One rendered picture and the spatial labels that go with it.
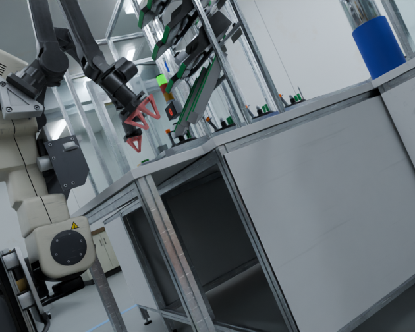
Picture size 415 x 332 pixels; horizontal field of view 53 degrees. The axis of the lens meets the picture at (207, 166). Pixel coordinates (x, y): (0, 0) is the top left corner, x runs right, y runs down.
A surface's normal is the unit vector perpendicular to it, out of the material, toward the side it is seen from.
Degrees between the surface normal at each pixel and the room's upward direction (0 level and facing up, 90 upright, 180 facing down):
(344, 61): 90
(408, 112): 90
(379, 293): 90
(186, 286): 90
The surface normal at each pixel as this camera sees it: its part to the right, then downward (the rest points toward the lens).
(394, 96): -0.83, 0.33
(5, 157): 0.50, -0.27
